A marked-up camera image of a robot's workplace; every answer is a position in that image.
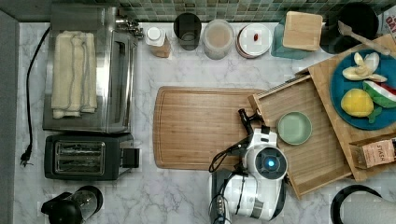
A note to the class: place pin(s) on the green bowl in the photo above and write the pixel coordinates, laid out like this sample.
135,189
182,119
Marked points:
294,128

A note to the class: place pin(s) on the peeled banana toy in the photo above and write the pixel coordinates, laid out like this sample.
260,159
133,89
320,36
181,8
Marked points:
364,68

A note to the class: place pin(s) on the oats box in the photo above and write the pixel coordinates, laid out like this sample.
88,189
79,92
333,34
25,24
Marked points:
389,22

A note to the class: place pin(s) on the black coffee grinder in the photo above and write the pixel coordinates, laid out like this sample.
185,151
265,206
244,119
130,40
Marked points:
73,208

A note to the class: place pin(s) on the black pot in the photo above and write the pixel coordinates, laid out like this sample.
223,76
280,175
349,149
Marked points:
359,16

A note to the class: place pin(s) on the bamboo cutting board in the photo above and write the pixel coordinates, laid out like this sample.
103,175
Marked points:
192,125

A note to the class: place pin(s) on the small white-lid bottle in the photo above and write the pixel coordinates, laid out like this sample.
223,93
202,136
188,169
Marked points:
157,41

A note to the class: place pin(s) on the yellow lemon toy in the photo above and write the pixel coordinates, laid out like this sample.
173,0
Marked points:
357,103

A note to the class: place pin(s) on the dark glass cup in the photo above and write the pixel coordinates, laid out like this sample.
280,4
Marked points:
187,28

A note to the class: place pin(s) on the wooden spoon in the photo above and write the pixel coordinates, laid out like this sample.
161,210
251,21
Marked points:
347,30

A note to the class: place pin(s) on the pink plate stack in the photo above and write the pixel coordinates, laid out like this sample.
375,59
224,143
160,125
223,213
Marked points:
253,40

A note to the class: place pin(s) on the black toaster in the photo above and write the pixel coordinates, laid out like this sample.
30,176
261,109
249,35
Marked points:
90,157

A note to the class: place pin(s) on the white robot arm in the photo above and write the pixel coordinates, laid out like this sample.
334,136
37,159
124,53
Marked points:
255,187

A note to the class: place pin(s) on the clear cereal jar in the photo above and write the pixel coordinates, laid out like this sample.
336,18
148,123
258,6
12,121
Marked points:
218,38

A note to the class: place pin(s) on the watermelon slice toy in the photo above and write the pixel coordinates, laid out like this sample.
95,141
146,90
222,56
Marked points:
381,93

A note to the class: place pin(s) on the silver toaster oven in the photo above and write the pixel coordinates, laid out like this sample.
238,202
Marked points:
115,38

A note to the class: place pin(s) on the blue plate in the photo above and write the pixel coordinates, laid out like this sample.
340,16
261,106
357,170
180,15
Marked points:
339,86

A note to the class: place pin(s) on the cream folded towel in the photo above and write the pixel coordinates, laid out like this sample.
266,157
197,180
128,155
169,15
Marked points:
74,75

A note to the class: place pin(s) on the wooden drawer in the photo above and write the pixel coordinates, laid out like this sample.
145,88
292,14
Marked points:
318,161

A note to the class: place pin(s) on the teal box with wooden lid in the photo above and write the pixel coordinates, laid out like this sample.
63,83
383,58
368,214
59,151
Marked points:
297,35

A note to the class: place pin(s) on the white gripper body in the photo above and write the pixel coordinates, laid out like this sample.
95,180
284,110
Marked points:
263,142

